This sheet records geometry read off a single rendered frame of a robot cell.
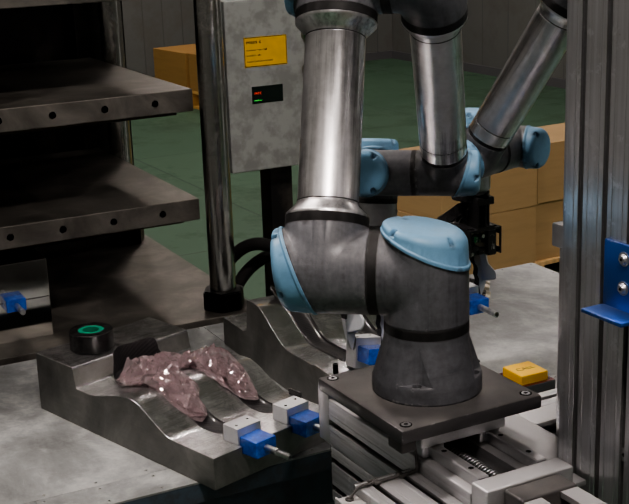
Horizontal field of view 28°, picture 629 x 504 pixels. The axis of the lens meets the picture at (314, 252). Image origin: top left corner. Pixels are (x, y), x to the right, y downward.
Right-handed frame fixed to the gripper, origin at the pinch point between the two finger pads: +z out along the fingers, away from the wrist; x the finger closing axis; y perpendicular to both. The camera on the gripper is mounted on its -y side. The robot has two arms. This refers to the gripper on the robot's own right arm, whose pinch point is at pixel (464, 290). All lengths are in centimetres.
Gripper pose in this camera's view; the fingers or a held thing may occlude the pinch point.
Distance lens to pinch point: 244.1
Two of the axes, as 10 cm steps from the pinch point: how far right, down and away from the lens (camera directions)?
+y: 4.6, 2.3, -8.6
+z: 0.4, 9.6, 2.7
